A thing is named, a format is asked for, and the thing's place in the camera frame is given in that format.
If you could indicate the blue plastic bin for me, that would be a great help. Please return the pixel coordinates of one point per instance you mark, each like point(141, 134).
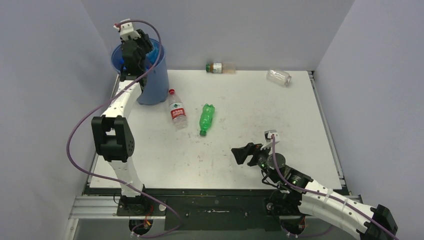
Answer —
point(154, 85)

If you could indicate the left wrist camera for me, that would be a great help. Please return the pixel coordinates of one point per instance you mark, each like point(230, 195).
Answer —
point(126, 30)

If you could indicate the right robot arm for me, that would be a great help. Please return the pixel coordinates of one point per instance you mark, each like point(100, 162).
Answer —
point(300, 194)

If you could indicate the clear plastic jar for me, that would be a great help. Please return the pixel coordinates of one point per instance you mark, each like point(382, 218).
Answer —
point(279, 77)

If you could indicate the red label water bottle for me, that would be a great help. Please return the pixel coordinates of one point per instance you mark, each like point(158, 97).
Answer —
point(177, 110)

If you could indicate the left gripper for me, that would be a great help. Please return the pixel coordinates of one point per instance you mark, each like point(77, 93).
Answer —
point(143, 40)

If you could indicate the green plastic bottle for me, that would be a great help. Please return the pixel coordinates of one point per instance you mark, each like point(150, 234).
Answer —
point(206, 118)

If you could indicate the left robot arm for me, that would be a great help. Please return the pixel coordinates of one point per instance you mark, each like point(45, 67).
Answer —
point(113, 138)

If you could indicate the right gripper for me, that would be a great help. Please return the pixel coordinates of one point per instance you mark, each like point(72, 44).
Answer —
point(250, 149)

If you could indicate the green cap brown bottle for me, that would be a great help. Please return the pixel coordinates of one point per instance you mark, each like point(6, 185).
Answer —
point(220, 68)

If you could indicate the blue label crushed bottle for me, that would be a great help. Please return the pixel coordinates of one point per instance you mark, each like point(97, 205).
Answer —
point(151, 57)

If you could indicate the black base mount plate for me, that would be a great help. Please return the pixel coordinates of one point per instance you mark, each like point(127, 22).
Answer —
point(208, 209)

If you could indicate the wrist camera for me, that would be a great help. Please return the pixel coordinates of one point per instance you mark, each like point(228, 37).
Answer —
point(126, 30)
point(271, 139)

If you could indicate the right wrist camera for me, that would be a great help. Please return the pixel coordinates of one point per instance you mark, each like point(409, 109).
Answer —
point(271, 139)

